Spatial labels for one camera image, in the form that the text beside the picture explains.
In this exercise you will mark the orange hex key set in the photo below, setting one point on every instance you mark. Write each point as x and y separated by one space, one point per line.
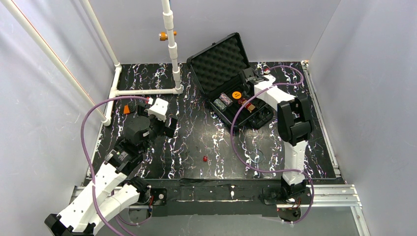
127 109

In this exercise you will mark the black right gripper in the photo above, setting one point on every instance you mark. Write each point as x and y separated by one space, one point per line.
248 76

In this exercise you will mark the orange clamp on pipe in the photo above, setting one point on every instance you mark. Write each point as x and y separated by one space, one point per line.
163 36

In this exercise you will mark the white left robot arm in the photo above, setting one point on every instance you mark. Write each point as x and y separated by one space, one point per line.
110 191

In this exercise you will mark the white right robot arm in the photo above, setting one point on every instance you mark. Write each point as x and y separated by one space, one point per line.
294 127

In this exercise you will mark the white PVC pipe frame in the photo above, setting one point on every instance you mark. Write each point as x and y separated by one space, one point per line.
106 116

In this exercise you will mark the clear plastic disc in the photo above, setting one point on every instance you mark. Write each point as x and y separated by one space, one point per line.
257 156

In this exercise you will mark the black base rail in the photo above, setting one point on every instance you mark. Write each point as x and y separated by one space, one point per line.
187 196

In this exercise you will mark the black foam-lined poker case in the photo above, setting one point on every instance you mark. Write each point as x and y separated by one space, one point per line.
215 70

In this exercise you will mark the green blue poker chip stack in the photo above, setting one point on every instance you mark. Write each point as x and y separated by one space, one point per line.
220 105

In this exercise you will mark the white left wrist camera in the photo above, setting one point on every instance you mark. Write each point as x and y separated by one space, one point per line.
158 108

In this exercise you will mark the orange dealer button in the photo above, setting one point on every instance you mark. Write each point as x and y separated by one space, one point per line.
236 95

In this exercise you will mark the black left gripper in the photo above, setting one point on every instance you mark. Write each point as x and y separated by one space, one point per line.
161 126

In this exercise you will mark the red playing card box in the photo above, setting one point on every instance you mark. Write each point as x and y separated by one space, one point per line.
250 107

